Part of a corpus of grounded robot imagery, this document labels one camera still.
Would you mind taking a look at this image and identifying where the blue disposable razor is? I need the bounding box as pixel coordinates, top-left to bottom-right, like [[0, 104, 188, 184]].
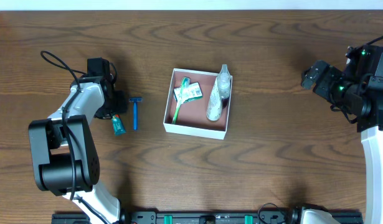
[[129, 96, 143, 130]]

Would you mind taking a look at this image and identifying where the red green toothpaste tube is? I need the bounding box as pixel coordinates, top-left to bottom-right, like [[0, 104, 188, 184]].
[[111, 114, 126, 136]]

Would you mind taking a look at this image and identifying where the green white toothbrush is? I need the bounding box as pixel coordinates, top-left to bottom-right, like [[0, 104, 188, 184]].
[[171, 77, 191, 124]]

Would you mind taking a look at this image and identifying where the green white soap packet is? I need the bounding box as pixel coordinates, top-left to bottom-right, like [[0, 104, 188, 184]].
[[181, 82, 203, 103]]

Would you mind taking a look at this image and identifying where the white cosmetic tube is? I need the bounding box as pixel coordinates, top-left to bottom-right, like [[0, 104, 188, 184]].
[[206, 80, 222, 121]]

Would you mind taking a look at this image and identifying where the clear spray bottle dark liquid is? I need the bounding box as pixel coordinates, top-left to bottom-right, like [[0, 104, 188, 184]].
[[217, 64, 231, 108]]

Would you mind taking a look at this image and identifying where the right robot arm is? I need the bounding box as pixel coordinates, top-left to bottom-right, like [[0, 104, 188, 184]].
[[301, 44, 383, 223]]

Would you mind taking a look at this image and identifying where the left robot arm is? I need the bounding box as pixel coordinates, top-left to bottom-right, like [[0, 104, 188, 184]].
[[28, 58, 127, 223]]

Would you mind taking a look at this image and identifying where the white box with pink interior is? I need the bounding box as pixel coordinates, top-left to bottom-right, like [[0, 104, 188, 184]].
[[163, 68, 230, 140]]

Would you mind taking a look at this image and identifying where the black right cable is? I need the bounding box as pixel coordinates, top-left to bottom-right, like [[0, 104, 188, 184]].
[[346, 32, 383, 58]]

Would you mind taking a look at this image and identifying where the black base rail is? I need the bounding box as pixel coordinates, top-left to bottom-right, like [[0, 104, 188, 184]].
[[51, 205, 364, 224]]

